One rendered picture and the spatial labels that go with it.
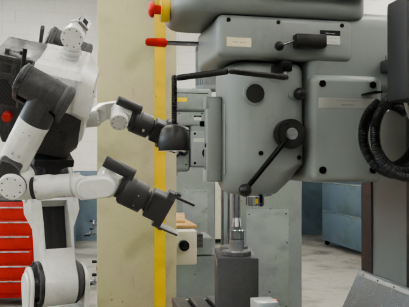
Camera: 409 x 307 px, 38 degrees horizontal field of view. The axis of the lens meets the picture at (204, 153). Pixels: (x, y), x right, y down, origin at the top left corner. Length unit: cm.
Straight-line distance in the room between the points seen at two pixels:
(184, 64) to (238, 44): 936
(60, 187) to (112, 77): 152
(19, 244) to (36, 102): 436
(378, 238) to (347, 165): 32
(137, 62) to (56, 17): 755
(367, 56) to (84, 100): 82
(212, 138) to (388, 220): 53
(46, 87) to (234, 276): 76
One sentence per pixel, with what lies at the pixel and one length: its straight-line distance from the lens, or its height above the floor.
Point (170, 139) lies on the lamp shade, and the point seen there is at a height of 144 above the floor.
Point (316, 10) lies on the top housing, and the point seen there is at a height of 175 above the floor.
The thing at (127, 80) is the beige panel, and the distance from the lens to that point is 319.
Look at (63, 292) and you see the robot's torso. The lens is 193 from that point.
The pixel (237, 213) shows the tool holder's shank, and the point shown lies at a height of 123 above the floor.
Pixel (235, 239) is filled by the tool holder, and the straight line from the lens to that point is 181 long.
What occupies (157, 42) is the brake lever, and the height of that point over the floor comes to 170.
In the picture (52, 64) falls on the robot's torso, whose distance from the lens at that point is 181.
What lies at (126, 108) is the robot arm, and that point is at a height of 158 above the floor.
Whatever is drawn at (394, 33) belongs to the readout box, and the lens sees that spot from 131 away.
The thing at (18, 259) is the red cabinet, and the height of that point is 44.
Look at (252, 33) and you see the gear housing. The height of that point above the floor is 169.
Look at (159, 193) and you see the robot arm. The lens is 173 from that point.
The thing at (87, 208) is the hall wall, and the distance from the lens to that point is 1046.
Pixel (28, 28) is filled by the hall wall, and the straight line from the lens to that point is 1070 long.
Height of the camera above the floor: 140
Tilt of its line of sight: 1 degrees up
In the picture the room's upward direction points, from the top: straight up
